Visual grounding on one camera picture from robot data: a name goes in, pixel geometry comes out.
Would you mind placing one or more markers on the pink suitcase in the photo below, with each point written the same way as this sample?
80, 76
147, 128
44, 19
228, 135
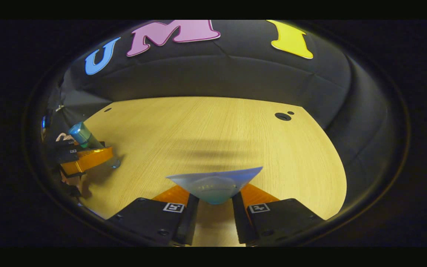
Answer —
73, 185

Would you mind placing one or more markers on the blue skin care bottle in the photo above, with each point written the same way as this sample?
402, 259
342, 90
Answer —
80, 133

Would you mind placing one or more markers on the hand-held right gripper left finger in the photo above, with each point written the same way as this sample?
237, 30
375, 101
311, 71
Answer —
189, 218

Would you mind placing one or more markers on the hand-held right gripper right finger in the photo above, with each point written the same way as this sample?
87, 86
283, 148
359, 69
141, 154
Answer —
240, 218

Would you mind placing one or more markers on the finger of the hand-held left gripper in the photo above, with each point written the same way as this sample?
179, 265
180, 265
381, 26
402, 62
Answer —
63, 144
87, 159

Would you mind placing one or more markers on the light blue skin care tube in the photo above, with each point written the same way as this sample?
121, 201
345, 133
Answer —
213, 185

